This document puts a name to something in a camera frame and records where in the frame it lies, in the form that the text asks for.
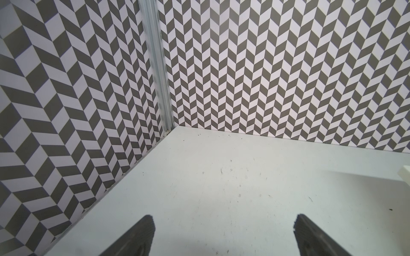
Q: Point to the white plastic wrap dispenser box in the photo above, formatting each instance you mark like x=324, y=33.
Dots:
x=404, y=174

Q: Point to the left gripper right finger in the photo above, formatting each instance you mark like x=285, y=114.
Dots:
x=313, y=241

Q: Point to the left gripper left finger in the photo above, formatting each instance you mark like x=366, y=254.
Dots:
x=136, y=241

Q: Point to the aluminium corner post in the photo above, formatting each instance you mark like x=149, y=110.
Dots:
x=151, y=23

